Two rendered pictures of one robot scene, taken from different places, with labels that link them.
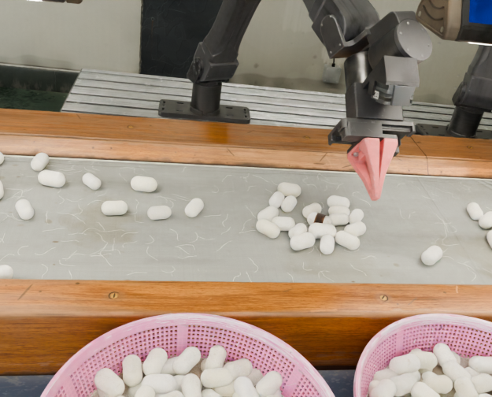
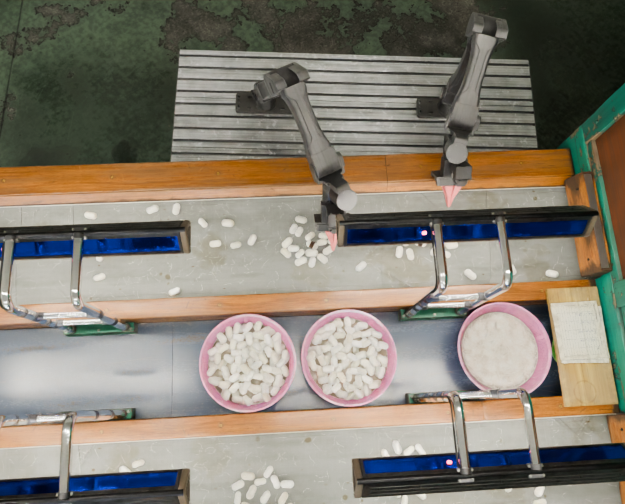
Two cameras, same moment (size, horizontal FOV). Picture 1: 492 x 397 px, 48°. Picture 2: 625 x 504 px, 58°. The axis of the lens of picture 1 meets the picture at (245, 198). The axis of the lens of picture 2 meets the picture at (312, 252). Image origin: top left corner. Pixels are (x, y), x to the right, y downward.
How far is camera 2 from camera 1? 120 cm
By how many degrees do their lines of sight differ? 42
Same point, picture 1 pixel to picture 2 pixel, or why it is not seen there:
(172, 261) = (242, 275)
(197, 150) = (255, 190)
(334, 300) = (305, 302)
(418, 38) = (349, 199)
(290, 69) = not seen: outside the picture
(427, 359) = (338, 325)
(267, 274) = (282, 281)
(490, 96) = not seen: hidden behind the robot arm
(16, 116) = (157, 172)
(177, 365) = (244, 331)
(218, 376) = (258, 335)
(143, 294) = (230, 303)
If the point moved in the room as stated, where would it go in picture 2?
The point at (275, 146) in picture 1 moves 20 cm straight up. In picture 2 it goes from (297, 183) to (298, 155)
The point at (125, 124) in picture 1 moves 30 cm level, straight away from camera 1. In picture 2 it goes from (215, 171) to (210, 83)
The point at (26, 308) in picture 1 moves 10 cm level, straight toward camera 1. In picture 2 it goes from (189, 313) to (198, 347)
